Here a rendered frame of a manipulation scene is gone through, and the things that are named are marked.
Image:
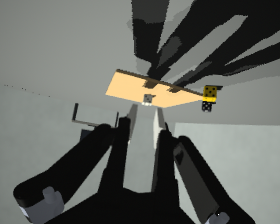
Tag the black die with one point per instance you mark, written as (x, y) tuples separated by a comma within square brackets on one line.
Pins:
[(206, 106)]

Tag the yellow die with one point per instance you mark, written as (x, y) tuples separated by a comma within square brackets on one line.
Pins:
[(209, 93)]

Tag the tan square mat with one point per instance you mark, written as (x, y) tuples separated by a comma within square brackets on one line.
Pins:
[(132, 86)]

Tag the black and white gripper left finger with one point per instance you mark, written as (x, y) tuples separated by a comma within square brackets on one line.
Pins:
[(42, 197)]

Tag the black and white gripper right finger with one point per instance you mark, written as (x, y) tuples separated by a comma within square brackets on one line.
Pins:
[(211, 202)]

